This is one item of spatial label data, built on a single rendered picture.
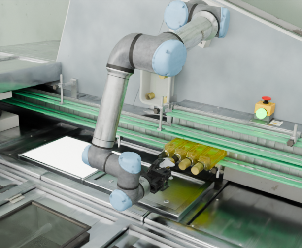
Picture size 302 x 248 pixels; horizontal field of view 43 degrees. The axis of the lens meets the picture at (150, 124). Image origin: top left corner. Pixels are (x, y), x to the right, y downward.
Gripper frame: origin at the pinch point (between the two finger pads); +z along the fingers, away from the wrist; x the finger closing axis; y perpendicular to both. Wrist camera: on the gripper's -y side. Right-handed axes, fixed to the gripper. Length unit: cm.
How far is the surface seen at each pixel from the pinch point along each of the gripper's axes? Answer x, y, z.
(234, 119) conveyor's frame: 15.8, 13.8, 31.3
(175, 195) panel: -12.4, 5.7, 0.4
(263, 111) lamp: 22.0, 24.4, 34.2
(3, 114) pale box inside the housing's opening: -17, -119, 10
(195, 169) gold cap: 1.5, 11.8, 2.6
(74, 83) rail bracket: 8, -82, 29
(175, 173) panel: -13.1, -4.0, 17.4
